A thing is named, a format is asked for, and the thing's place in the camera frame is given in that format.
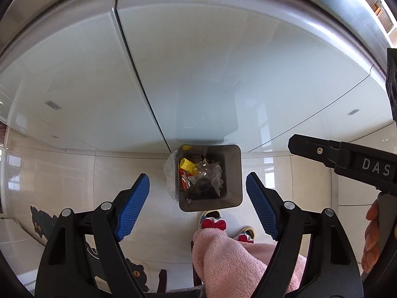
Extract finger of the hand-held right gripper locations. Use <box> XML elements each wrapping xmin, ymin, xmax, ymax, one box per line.
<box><xmin>288</xmin><ymin>134</ymin><xmax>342</xmax><ymax>169</ymax></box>

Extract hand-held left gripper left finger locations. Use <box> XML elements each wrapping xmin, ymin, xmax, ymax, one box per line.
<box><xmin>35</xmin><ymin>173</ymin><xmax>151</xmax><ymax>298</ymax></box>

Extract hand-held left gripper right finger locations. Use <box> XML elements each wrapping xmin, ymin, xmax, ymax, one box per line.
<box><xmin>246</xmin><ymin>172</ymin><xmax>364</xmax><ymax>298</ymax></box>

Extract square metal trash bin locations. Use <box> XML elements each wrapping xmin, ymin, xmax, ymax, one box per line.
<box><xmin>178</xmin><ymin>144</ymin><xmax>243</xmax><ymax>213</ymax></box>

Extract person's right hand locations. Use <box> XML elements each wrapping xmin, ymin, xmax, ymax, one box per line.
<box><xmin>361</xmin><ymin>199</ymin><xmax>381</xmax><ymax>274</ymax></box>

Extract white slipper with red bow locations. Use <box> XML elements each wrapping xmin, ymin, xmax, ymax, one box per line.
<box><xmin>198</xmin><ymin>210</ymin><xmax>227</xmax><ymax>232</ymax></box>
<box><xmin>233</xmin><ymin>226</ymin><xmax>255</xmax><ymax>243</ymax></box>

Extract clear plastic bag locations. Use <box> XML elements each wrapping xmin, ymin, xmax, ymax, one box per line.
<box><xmin>163</xmin><ymin>153</ymin><xmax>180</xmax><ymax>201</ymax></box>

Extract orange snack wrapper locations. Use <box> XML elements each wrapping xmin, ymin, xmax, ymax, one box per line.
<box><xmin>179</xmin><ymin>168</ymin><xmax>190</xmax><ymax>190</ymax></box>

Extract clear crumpled plastic wrapper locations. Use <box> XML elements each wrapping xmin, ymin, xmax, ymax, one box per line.
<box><xmin>191</xmin><ymin>158</ymin><xmax>225</xmax><ymax>197</ymax></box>

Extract pink fleece pants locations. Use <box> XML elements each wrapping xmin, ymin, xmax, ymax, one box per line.
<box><xmin>191</xmin><ymin>228</ymin><xmax>311</xmax><ymax>298</ymax></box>

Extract cat print floor mat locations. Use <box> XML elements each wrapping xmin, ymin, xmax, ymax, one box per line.
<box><xmin>29</xmin><ymin>203</ymin><xmax>156</xmax><ymax>294</ymax></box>

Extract yellow mesh wrapper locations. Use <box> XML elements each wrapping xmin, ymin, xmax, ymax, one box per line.
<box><xmin>180</xmin><ymin>158</ymin><xmax>199</xmax><ymax>174</ymax></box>

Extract dark wooden chair leg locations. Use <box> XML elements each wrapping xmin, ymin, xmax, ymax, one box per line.
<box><xmin>158</xmin><ymin>269</ymin><xmax>168</xmax><ymax>293</ymax></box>

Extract white glossy cabinet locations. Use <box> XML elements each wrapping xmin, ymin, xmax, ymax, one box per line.
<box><xmin>0</xmin><ymin>0</ymin><xmax>394</xmax><ymax>154</ymax></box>

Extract slatted vent grille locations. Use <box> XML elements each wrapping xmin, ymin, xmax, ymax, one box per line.
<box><xmin>361</xmin><ymin>0</ymin><xmax>396</xmax><ymax>35</ymax></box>

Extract stainless steel counter edge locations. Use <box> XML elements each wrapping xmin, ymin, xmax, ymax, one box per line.
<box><xmin>0</xmin><ymin>0</ymin><xmax>397</xmax><ymax>78</ymax></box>

